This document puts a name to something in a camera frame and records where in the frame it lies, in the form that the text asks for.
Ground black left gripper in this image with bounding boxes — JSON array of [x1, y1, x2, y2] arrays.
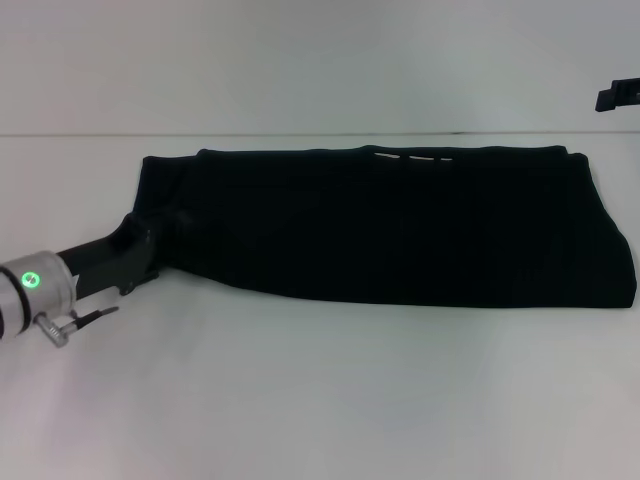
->
[[56, 209, 195, 301]]

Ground black shirt with white print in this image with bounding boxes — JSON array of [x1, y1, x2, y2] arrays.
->
[[131, 143, 640, 314]]

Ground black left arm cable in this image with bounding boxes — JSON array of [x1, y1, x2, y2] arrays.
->
[[36, 305, 121, 350]]

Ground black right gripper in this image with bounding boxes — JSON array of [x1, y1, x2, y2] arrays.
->
[[594, 76, 640, 113]]

